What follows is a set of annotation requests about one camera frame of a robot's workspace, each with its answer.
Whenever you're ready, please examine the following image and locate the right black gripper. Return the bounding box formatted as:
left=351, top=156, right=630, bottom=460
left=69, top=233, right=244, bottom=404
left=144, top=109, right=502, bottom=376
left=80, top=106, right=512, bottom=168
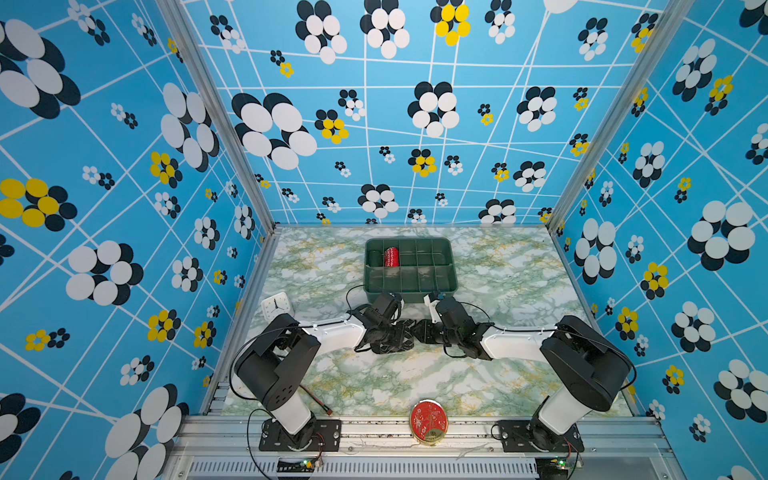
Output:
left=407, top=319, right=462, bottom=348

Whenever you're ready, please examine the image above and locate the green compartment tray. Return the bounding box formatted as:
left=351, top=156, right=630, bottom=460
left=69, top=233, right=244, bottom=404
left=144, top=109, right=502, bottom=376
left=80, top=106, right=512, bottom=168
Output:
left=363, top=236, right=458, bottom=303

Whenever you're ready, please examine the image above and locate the black grey argyle sock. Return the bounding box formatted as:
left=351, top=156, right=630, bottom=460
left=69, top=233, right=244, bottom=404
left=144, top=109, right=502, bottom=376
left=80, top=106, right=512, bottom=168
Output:
left=369, top=319, right=433, bottom=355

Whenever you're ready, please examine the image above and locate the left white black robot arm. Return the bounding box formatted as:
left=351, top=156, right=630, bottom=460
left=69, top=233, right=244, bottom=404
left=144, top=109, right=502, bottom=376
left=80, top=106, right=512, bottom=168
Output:
left=231, top=292, right=408, bottom=443

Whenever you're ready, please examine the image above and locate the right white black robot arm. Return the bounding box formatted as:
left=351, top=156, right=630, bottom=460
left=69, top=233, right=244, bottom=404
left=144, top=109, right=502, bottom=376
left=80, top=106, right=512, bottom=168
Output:
left=410, top=294, right=637, bottom=443

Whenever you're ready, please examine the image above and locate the dark green roll in tray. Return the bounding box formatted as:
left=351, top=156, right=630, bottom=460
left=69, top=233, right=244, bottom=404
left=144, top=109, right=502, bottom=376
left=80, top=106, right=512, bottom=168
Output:
left=366, top=249, right=384, bottom=267

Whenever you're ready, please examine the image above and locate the red soda can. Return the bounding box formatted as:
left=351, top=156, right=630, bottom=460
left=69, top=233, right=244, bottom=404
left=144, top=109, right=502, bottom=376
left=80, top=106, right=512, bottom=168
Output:
left=383, top=247, right=400, bottom=268

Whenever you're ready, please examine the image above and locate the red round tin lid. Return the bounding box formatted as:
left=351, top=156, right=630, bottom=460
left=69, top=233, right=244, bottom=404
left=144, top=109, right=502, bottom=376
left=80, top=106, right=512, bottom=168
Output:
left=409, top=399, right=449, bottom=446

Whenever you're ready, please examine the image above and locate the white square clock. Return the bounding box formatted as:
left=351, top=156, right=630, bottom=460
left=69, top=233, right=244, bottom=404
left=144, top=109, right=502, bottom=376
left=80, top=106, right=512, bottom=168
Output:
left=261, top=291, right=294, bottom=322

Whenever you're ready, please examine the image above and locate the red black power cable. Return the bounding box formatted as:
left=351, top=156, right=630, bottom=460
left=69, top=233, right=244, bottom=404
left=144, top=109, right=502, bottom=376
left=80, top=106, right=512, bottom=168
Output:
left=299, top=385, right=335, bottom=416

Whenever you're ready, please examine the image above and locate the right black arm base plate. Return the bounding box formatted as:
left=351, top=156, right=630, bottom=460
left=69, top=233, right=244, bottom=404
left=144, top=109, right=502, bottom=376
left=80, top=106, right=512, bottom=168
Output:
left=491, top=419, right=585, bottom=454

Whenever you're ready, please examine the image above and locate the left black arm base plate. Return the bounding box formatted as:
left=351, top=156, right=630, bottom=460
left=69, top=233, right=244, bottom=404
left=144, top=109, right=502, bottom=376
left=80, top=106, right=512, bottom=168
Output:
left=258, top=419, right=342, bottom=452

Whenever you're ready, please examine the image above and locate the aluminium front rail frame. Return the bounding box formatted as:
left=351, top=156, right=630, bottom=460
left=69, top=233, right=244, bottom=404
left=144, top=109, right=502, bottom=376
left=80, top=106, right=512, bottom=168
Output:
left=161, top=416, right=685, bottom=479

